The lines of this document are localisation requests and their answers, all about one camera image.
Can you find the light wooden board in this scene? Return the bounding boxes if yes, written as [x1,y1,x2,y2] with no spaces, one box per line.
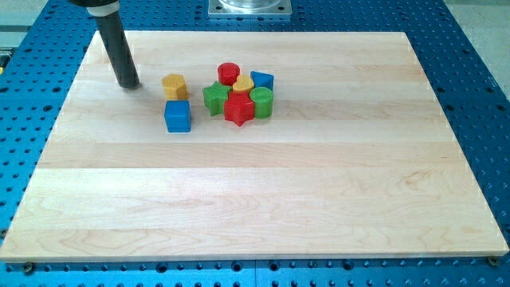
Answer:
[1,31,508,262]

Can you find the red star block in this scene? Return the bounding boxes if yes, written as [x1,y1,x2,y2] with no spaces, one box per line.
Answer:
[224,92,255,126]

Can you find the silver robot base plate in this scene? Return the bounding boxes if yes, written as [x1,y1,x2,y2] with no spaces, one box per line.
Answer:
[208,0,292,17]

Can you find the blue cube block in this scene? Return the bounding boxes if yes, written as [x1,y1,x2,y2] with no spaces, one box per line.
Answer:
[164,100,191,132]

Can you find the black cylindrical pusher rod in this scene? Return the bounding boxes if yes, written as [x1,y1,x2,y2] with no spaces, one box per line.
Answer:
[69,0,139,89]

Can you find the yellow pentagon block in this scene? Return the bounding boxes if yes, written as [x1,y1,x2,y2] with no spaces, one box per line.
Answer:
[161,73,188,100]

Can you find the yellow heart block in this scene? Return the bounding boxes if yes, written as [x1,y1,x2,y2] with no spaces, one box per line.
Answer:
[232,74,254,93]

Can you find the green star block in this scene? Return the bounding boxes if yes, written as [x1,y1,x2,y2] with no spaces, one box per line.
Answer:
[202,81,232,116]

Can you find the red cylinder block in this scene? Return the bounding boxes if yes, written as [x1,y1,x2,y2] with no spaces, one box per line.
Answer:
[217,62,241,86]

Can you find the blue triangular block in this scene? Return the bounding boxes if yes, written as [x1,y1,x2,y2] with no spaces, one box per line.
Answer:
[250,71,274,91]

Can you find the green cylinder block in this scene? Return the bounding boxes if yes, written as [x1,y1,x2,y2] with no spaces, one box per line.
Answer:
[249,87,273,119]

